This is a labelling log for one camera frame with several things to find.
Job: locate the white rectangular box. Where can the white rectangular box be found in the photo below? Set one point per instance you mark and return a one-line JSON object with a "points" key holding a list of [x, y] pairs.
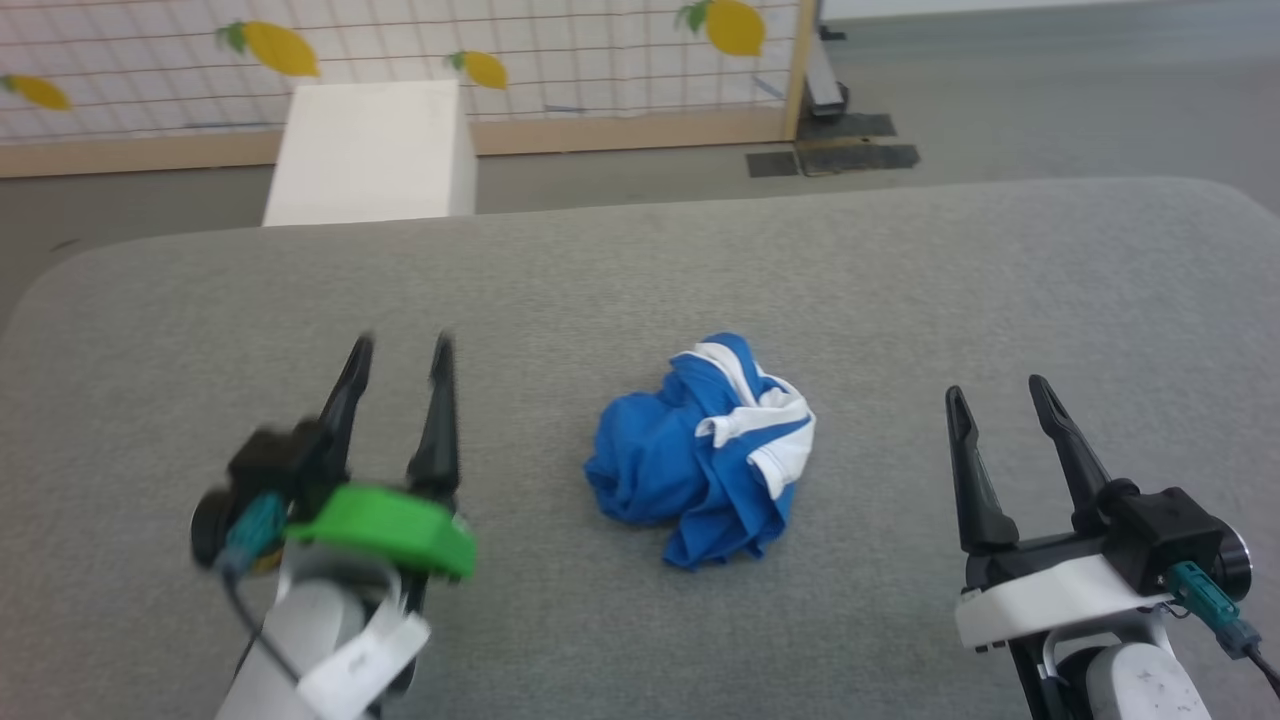
{"points": [[370, 150]]}

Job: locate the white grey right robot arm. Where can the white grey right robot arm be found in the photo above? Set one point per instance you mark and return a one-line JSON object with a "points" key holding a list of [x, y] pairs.
{"points": [[1130, 680]]}

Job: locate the small black floor mat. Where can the small black floor mat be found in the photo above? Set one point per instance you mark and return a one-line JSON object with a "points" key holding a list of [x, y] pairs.
{"points": [[772, 164]]}

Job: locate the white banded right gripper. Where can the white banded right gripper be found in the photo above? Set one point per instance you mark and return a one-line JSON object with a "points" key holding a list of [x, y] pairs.
{"points": [[1050, 595]]}

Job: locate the long black floor mat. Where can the long black floor mat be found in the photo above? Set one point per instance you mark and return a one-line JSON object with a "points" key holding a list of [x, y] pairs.
{"points": [[860, 158]]}

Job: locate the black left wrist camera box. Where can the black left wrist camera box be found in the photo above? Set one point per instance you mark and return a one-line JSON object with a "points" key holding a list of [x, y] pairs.
{"points": [[270, 470]]}

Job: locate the lemon print wooden-framed fence panel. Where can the lemon print wooden-framed fence panel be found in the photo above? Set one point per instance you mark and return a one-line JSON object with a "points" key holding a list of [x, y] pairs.
{"points": [[600, 60]]}

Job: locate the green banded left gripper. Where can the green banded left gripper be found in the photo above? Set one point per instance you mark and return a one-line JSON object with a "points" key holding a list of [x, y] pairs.
{"points": [[390, 530]]}

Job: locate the grey metal rail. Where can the grey metal rail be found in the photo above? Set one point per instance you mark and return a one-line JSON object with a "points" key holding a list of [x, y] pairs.
{"points": [[822, 80]]}

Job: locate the black floor mat under rail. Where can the black floor mat under rail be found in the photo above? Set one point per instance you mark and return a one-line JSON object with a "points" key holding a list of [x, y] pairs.
{"points": [[860, 126]]}

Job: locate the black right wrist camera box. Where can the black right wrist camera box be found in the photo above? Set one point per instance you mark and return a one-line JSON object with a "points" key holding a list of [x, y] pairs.
{"points": [[1170, 535]]}

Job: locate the grey fabric sofa cushion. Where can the grey fabric sofa cushion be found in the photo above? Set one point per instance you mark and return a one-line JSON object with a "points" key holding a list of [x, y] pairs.
{"points": [[640, 280]]}

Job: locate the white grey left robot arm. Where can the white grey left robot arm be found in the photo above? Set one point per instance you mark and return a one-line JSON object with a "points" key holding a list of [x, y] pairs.
{"points": [[300, 640]]}

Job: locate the blue white-trimmed garment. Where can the blue white-trimmed garment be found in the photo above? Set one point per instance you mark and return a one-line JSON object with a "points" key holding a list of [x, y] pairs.
{"points": [[690, 460]]}

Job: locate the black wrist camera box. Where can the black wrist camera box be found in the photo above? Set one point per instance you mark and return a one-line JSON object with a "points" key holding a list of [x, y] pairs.
{"points": [[1170, 535], [270, 470]]}

